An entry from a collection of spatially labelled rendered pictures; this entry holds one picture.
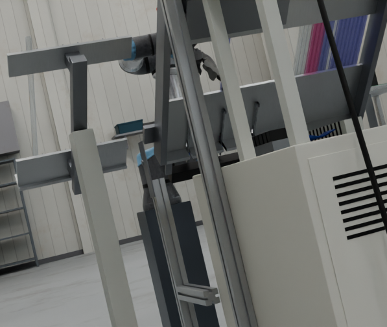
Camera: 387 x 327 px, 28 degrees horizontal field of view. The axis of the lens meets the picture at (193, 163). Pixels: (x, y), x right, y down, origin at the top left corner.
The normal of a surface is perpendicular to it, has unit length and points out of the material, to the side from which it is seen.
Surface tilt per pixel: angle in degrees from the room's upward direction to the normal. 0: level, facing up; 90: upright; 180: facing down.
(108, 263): 90
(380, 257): 90
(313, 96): 136
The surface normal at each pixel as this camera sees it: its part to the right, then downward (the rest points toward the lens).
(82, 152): 0.33, -0.11
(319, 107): 0.37, 0.63
